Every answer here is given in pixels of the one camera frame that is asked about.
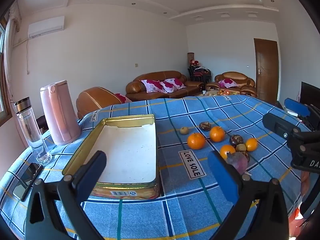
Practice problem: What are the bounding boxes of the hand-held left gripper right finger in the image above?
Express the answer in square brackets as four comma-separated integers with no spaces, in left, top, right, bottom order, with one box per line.
[207,151,290,240]

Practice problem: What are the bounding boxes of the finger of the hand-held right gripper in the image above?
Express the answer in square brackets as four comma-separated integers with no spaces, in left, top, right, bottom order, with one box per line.
[284,98,320,132]
[262,112,302,141]

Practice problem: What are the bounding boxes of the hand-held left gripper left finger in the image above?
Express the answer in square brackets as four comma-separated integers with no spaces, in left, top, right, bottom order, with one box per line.
[24,151,108,240]

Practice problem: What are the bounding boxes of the purple beetroot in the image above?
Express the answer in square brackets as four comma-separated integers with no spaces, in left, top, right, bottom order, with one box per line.
[226,151,249,175]

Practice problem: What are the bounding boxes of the orange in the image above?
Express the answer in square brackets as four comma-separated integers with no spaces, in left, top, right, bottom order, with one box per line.
[245,138,258,152]
[220,144,236,158]
[209,126,226,142]
[187,132,206,150]

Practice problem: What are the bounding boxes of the gold metal tin box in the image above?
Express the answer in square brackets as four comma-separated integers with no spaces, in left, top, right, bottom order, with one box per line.
[62,114,161,200]

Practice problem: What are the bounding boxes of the person's right hand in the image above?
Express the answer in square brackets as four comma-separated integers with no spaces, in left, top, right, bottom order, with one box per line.
[301,173,310,197]

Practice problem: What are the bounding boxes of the black television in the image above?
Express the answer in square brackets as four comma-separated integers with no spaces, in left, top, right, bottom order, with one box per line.
[300,81,320,113]

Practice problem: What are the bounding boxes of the brown wooden door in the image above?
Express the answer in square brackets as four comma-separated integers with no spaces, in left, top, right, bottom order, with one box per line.
[254,38,279,103]

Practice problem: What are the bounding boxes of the brown leather armchair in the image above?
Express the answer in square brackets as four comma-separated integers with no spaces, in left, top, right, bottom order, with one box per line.
[76,87,130,119]
[205,71,257,98]

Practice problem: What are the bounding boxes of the pink electric kettle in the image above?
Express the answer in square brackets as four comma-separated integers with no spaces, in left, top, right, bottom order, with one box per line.
[40,80,81,146]

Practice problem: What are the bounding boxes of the blue plaid tablecloth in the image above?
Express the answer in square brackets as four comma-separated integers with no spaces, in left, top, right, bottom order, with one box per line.
[0,94,308,240]

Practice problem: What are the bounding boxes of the pink floral pillow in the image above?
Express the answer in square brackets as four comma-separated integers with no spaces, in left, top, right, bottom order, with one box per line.
[141,79,165,93]
[114,93,132,103]
[160,78,187,92]
[219,79,237,88]

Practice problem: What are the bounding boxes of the dark round stool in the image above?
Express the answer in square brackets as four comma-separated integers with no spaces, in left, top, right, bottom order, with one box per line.
[36,115,50,131]

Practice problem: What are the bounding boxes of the black smartphone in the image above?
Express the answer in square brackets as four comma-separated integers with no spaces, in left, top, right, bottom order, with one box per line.
[12,162,43,202]

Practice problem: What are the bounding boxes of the clear glass bottle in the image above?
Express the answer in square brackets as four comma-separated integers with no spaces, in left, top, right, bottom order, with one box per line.
[14,97,53,165]

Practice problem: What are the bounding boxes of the coffee table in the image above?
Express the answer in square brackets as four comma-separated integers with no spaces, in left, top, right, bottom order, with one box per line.
[197,88,242,97]

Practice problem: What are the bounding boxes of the stacked dark chairs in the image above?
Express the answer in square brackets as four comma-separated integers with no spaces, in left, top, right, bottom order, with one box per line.
[188,65,212,83]

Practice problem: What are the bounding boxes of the brown leather sofa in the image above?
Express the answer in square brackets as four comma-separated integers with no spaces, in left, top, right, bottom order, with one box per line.
[125,70,204,99]

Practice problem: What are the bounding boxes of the window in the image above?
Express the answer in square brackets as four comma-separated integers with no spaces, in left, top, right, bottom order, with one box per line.
[0,15,13,128]

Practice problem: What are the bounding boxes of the white air conditioner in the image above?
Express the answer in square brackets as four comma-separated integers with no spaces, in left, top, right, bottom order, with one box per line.
[27,16,65,38]

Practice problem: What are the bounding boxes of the pale curtain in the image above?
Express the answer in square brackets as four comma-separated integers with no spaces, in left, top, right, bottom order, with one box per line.
[4,0,23,55]

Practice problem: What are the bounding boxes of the white air conditioner cable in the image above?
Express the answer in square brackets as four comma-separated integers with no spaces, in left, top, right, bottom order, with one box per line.
[12,36,32,75]

